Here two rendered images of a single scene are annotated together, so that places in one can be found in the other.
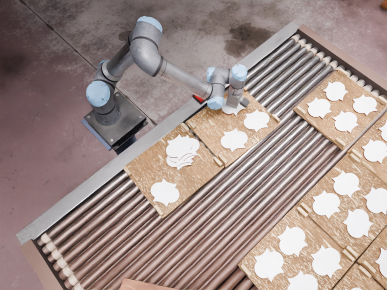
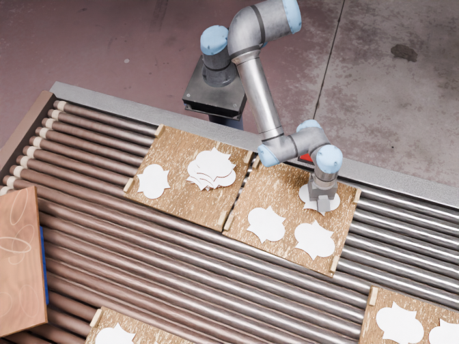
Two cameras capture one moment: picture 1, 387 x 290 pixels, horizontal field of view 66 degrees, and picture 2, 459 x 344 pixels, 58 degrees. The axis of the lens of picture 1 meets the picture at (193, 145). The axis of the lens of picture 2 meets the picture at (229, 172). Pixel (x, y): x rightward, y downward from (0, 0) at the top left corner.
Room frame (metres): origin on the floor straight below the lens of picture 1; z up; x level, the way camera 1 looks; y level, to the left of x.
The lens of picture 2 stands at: (0.40, -0.66, 2.35)
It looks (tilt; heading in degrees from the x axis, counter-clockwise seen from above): 62 degrees down; 69
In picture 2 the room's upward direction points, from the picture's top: 10 degrees counter-clockwise
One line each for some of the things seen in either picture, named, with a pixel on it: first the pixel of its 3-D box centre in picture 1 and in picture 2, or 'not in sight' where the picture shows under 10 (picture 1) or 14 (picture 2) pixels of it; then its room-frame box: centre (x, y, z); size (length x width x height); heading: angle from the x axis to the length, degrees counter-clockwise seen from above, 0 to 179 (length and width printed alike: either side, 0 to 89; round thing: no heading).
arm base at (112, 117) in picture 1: (106, 109); (218, 66); (0.88, 0.48, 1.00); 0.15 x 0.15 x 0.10
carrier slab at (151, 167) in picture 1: (173, 167); (190, 175); (0.54, 0.11, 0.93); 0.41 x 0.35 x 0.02; 128
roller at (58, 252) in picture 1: (200, 136); (252, 183); (0.73, -0.04, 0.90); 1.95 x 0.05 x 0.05; 130
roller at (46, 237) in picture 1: (188, 124); (260, 162); (0.81, 0.02, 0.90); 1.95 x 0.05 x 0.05; 130
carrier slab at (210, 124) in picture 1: (232, 123); (292, 211); (0.79, -0.23, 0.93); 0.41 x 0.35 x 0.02; 126
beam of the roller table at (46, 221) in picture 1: (180, 118); (266, 149); (0.87, 0.07, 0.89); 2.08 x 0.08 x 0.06; 130
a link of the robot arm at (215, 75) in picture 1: (217, 77); (309, 140); (0.90, -0.14, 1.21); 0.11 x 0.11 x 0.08; 80
